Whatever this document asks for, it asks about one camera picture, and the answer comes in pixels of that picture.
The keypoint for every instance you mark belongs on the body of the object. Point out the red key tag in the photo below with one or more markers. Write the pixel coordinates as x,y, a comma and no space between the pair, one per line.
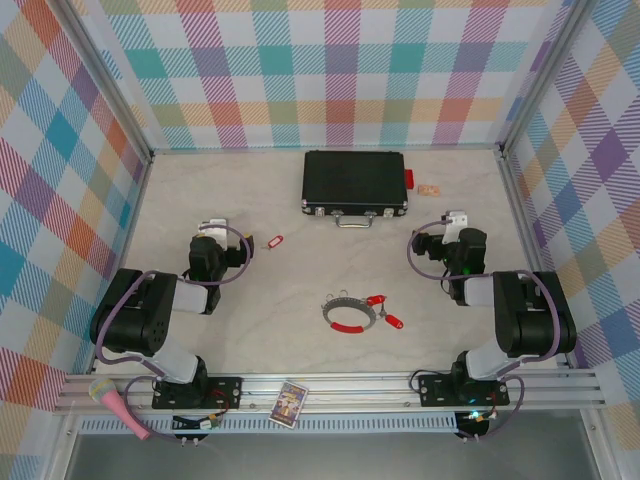
395,321
275,242
375,300

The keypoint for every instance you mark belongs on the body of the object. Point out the metal keyring with red grip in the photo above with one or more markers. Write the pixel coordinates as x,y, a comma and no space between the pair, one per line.
347,328

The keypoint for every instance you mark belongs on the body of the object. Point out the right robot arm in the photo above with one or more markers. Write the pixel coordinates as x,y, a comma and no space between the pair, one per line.
530,310

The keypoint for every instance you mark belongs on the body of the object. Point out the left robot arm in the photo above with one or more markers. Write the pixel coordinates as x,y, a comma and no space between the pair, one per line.
135,310

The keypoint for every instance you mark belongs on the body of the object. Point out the small orange card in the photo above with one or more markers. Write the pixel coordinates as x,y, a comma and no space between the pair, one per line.
429,190

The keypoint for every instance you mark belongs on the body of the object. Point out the small red block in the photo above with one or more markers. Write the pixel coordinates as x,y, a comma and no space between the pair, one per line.
409,179

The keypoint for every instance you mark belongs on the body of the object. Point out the power connector wiring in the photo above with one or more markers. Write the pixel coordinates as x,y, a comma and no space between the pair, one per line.
475,417
200,425

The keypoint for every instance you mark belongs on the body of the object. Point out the colourful card box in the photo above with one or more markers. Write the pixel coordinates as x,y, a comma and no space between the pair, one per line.
289,404

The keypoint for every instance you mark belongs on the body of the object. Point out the pink toy microphone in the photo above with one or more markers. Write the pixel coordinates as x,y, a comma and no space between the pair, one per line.
115,402

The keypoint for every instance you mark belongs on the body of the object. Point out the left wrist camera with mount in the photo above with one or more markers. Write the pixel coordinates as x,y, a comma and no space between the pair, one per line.
215,229

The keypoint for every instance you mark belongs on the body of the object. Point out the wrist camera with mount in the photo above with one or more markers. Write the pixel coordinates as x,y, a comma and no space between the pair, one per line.
215,229
456,220

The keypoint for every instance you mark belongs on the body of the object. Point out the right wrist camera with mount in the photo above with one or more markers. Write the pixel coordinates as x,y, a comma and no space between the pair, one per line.
456,220

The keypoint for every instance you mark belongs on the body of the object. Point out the aluminium table side rail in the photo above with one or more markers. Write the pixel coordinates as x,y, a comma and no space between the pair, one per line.
138,200
515,200

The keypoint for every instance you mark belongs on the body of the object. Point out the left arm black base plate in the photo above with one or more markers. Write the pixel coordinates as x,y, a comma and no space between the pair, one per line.
225,392

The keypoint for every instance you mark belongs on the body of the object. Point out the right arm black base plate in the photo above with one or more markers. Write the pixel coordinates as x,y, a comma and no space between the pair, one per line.
435,390

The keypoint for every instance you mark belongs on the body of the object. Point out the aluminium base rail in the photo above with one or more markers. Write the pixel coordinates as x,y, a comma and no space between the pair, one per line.
350,390

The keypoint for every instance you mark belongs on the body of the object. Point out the aluminium frame post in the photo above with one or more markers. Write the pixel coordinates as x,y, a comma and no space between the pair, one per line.
107,85
545,75

